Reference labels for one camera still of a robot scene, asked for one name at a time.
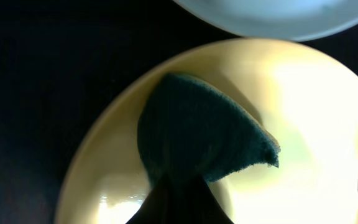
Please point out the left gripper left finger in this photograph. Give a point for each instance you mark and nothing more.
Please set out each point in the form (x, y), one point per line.
(157, 208)

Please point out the green scrubbing sponge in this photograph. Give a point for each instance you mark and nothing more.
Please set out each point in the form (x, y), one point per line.
(188, 128)

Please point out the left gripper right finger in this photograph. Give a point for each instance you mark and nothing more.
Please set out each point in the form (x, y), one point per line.
(201, 207)

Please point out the white plate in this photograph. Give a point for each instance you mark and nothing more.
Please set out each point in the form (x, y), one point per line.
(298, 20)

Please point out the yellow plate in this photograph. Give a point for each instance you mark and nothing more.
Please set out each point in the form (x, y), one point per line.
(305, 99)

